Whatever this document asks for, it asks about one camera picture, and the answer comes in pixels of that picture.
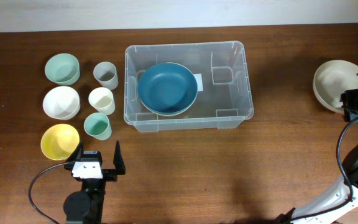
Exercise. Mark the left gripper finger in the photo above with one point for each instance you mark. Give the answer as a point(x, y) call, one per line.
point(118, 160)
point(76, 155)

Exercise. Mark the beige plate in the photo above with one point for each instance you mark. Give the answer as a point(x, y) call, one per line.
point(333, 78)

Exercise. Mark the cream plate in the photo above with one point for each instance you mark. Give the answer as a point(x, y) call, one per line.
point(166, 114)

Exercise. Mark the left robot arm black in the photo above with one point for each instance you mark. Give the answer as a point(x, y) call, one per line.
point(86, 205)

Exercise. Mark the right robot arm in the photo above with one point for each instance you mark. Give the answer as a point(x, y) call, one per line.
point(342, 196)

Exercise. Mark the white label in container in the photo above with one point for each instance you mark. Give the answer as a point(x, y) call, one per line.
point(199, 81)

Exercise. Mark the clear plastic storage container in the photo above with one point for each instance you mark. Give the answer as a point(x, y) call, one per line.
point(224, 103)

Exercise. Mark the yellow bowl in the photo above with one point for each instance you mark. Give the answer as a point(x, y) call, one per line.
point(59, 141)

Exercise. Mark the mint green cup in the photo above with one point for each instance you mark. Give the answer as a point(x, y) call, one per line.
point(98, 126)

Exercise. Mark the white bowl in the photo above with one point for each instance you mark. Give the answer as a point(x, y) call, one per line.
point(62, 102)

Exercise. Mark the cream cup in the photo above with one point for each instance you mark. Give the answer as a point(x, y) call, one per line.
point(102, 99)

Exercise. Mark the grey cup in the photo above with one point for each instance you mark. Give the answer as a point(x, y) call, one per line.
point(106, 74)

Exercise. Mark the mint green bowl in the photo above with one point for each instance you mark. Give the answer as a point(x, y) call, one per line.
point(63, 69)

